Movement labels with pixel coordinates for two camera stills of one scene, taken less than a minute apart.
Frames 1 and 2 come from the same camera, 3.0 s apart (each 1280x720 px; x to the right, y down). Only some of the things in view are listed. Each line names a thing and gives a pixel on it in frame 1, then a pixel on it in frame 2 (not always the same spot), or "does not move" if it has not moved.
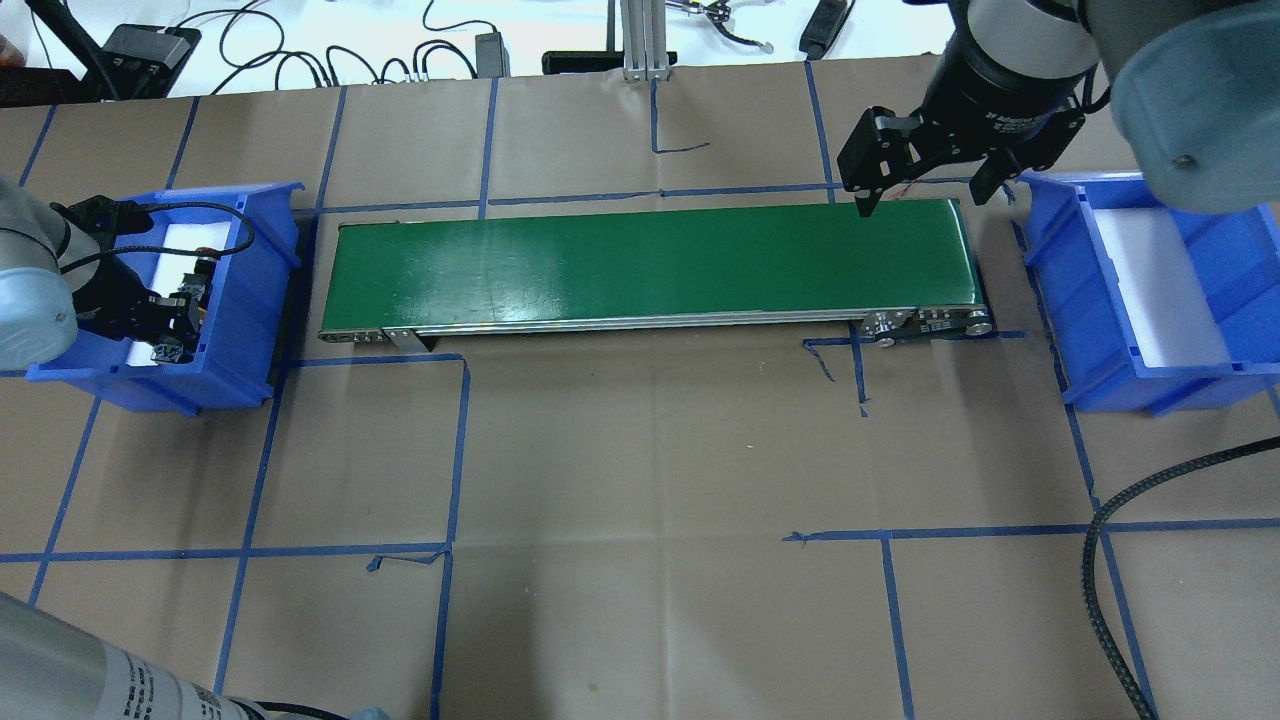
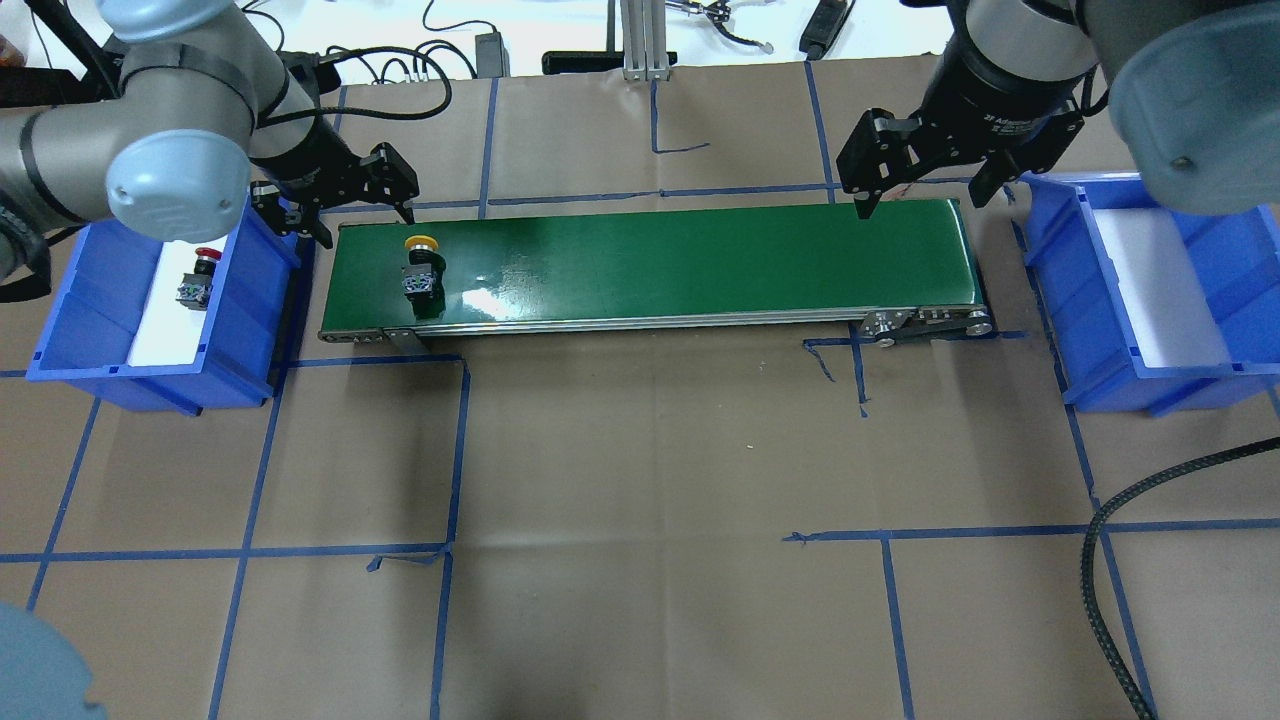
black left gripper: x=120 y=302 → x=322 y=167
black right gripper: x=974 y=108 does not move
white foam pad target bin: x=1170 y=316 does not move
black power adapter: x=492 y=57 does not move
